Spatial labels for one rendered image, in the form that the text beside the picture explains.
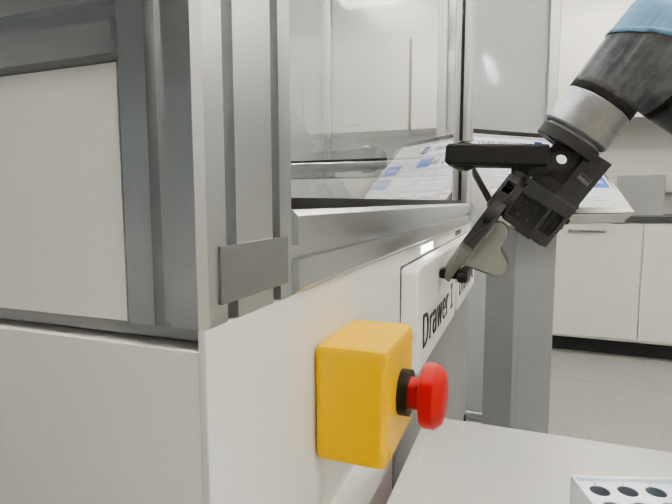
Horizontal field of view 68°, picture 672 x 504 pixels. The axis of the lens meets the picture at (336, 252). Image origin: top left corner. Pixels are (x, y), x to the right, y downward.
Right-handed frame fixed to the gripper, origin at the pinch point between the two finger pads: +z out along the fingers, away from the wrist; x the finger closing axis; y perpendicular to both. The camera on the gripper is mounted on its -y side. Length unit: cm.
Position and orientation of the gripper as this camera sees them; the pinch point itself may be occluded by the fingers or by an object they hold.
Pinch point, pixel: (450, 266)
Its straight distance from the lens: 63.8
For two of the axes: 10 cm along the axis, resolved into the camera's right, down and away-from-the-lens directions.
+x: 3.6, -1.0, 9.3
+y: 7.7, 6.0, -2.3
